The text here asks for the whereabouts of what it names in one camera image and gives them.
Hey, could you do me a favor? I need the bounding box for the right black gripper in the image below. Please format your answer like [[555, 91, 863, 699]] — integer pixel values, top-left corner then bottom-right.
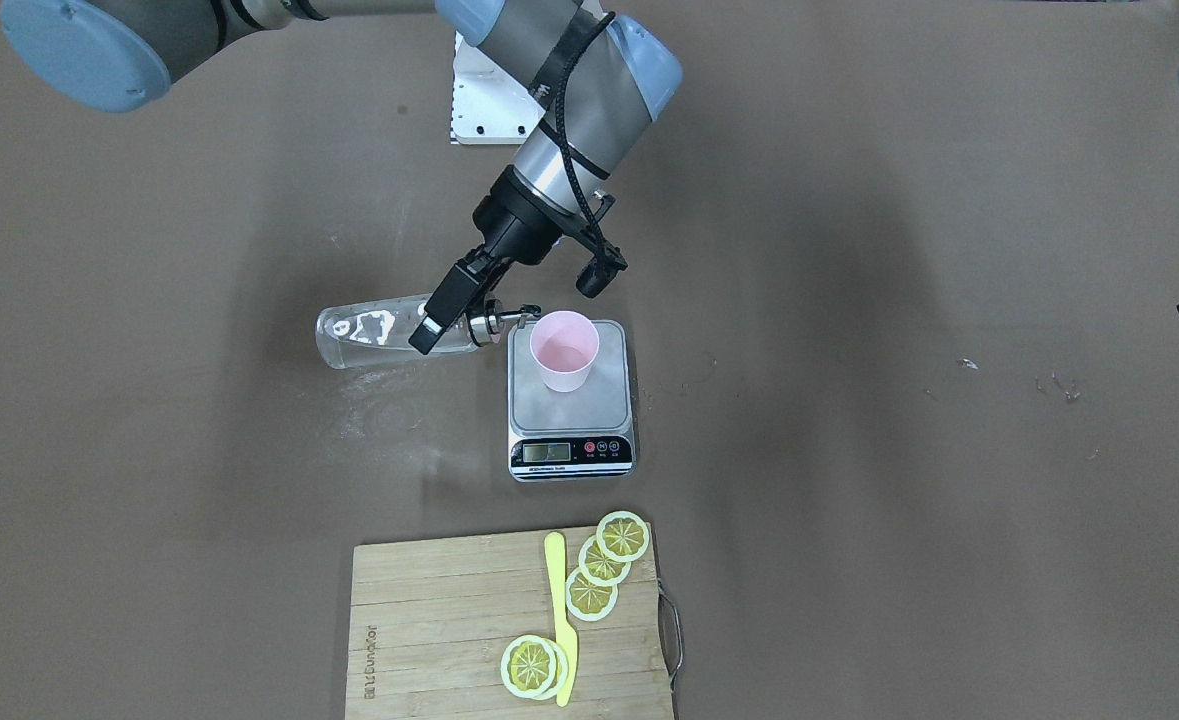
[[409, 169, 571, 355]]

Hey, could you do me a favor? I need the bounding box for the glass sauce bottle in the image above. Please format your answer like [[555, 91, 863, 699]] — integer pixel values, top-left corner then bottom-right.
[[314, 293, 544, 369]]

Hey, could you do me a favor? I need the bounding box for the pink plastic cup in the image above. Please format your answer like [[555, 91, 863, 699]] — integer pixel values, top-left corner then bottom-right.
[[528, 311, 601, 394]]

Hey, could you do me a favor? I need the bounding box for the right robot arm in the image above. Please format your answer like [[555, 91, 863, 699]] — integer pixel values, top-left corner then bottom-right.
[[0, 1, 681, 368]]

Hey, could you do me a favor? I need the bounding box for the digital kitchen scale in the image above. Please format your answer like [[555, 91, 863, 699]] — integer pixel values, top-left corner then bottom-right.
[[507, 319, 638, 483]]

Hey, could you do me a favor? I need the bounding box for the lemon slice upper row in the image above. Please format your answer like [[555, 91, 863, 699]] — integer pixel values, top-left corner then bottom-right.
[[595, 510, 650, 562]]

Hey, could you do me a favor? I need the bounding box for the lemon slice row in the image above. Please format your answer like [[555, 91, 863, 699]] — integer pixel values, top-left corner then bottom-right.
[[577, 536, 633, 587], [595, 510, 650, 562], [565, 570, 618, 623]]

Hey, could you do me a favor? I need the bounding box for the lemon slice middle row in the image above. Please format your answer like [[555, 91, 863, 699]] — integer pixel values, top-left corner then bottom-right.
[[577, 536, 633, 587]]

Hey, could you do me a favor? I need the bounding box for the wooden cutting board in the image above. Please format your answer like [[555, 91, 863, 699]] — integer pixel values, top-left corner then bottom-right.
[[345, 530, 681, 719]]

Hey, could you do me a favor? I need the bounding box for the lemon slice lower row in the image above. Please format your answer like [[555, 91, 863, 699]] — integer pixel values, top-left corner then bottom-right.
[[565, 570, 618, 623]]

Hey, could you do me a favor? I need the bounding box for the yellow plastic knife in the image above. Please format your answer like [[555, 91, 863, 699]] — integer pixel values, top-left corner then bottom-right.
[[544, 530, 579, 708]]

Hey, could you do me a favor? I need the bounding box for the lemon slice near knife tip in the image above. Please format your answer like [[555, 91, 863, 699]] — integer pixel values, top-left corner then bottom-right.
[[499, 634, 571, 701]]

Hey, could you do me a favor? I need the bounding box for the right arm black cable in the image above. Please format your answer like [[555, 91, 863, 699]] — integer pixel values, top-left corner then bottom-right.
[[529, 9, 630, 299]]

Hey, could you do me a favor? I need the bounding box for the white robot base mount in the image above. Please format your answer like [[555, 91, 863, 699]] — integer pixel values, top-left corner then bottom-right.
[[449, 35, 545, 146]]

